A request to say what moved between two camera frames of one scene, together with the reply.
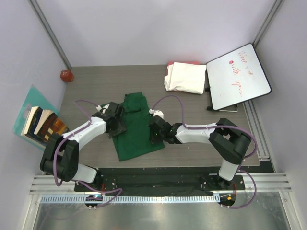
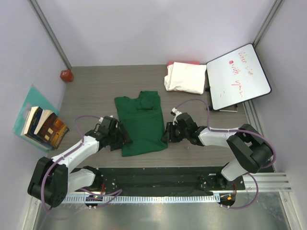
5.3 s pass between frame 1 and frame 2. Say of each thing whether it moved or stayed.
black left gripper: moved
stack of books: stayed
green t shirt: moved
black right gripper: moved
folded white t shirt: stayed
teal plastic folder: stayed
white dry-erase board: stayed
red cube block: stayed
